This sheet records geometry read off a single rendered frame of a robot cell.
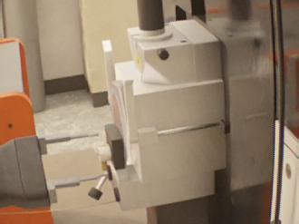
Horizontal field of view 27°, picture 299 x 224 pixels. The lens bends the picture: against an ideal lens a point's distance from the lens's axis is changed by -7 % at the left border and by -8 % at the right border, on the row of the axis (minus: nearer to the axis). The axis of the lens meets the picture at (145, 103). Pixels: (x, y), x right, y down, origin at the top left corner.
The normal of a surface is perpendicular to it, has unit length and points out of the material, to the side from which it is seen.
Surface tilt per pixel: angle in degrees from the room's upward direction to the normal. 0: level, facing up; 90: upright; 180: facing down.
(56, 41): 90
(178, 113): 90
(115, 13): 90
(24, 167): 43
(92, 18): 90
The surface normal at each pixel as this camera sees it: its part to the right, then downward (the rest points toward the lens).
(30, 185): 0.09, -0.44
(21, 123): 0.22, 0.35
